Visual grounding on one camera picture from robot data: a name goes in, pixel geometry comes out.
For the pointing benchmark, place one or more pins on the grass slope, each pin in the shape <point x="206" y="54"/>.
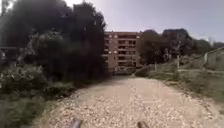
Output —
<point x="196" y="76"/>

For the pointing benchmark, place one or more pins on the robot's own part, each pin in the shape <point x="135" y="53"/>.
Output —
<point x="76" y="124"/>
<point x="142" y="124"/>

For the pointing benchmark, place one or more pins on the pale gravel path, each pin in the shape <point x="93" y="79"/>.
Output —
<point x="130" y="100"/>

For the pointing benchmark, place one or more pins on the large dark trees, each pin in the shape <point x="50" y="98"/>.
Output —
<point x="50" y="36"/>

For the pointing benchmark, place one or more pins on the brick apartment building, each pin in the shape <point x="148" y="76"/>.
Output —
<point x="120" y="50"/>

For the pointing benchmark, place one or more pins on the dark trees behind fence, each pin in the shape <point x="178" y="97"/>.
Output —
<point x="166" y="45"/>

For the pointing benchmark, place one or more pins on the weedy grass verge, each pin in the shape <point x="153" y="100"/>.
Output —
<point x="23" y="100"/>

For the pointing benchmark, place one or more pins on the wooden rail fence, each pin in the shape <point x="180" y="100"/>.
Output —
<point x="196" y="61"/>

